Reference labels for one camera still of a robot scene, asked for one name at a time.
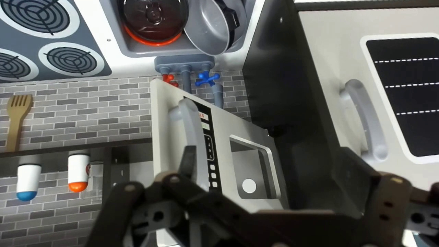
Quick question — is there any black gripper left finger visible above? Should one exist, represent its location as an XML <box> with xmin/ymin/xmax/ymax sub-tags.
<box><xmin>86</xmin><ymin>145</ymin><xmax>213</xmax><ymax>247</ymax></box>

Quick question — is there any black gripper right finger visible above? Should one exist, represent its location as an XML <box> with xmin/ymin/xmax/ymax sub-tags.
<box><xmin>333</xmin><ymin>147</ymin><xmax>439</xmax><ymax>247</ymax></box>

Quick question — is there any white toy microwave door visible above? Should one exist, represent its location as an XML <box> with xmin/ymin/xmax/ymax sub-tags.
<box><xmin>150</xmin><ymin>79</ymin><xmax>290</xmax><ymax>212</ymax></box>

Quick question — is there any white shaker with orange cap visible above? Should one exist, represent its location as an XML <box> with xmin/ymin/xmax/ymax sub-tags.
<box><xmin>68</xmin><ymin>153</ymin><xmax>91</xmax><ymax>193</ymax></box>

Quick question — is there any white shaker with blue cap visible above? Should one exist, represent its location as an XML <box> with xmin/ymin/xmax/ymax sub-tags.
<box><xmin>17</xmin><ymin>162</ymin><xmax>42</xmax><ymax>201</ymax></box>

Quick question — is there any toy play kitchen unit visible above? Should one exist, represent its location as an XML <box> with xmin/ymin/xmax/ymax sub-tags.
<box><xmin>0</xmin><ymin>0</ymin><xmax>438</xmax><ymax>247</ymax></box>

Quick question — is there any wooden toy spatula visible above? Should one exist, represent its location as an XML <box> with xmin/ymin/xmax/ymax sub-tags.
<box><xmin>6</xmin><ymin>94</ymin><xmax>33</xmax><ymax>152</ymax></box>

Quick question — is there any grey toy faucet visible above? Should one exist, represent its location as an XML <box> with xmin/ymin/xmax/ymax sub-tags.
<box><xmin>154</xmin><ymin>55</ymin><xmax>224</xmax><ymax>107</ymax></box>

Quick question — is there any grey toy pot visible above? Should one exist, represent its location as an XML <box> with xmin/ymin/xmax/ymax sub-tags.
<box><xmin>184</xmin><ymin>0</ymin><xmax>241</xmax><ymax>56</ymax></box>

